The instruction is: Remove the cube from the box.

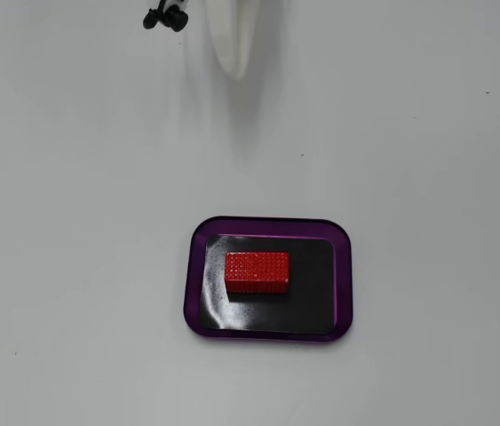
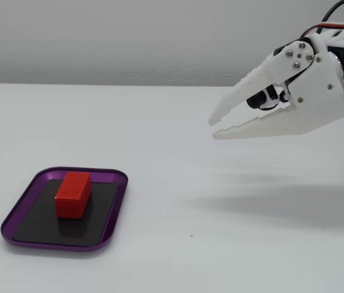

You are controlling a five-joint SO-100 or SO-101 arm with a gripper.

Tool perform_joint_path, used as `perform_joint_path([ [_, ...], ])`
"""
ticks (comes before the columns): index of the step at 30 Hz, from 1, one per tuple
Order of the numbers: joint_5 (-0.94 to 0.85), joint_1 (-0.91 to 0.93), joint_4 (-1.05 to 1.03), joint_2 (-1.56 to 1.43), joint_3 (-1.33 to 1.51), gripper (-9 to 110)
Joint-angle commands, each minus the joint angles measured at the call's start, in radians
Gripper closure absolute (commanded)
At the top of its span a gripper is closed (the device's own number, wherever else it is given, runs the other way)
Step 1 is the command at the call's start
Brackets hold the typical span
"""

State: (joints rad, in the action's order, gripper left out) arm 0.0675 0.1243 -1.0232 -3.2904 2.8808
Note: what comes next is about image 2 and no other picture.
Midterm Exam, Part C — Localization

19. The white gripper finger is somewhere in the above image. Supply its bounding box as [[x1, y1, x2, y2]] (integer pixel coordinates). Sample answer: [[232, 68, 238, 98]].
[[207, 40, 316, 126], [212, 105, 298, 140]]

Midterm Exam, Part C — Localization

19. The black cable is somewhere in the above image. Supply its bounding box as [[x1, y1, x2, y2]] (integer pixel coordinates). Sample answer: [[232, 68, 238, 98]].
[[315, 0, 344, 35]]

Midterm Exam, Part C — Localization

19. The red cube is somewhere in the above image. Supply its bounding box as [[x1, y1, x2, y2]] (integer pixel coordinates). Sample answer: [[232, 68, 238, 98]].
[[55, 172, 93, 220]]

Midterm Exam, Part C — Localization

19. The black tray mat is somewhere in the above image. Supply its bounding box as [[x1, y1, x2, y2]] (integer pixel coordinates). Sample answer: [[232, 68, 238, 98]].
[[12, 178, 120, 247]]

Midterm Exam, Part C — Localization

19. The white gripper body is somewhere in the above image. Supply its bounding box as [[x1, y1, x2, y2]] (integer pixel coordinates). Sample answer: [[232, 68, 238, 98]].
[[287, 35, 344, 136]]

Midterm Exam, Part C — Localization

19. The red and white wire bundle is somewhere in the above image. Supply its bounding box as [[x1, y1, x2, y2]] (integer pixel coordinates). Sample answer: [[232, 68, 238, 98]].
[[302, 21, 344, 37]]

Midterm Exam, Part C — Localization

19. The small black gripper camera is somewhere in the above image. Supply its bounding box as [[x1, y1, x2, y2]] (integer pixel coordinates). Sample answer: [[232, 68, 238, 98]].
[[246, 86, 286, 111]]

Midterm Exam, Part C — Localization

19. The purple metal tray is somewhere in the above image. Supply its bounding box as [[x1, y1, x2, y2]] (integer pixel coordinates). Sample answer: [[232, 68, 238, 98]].
[[0, 166, 129, 253]]

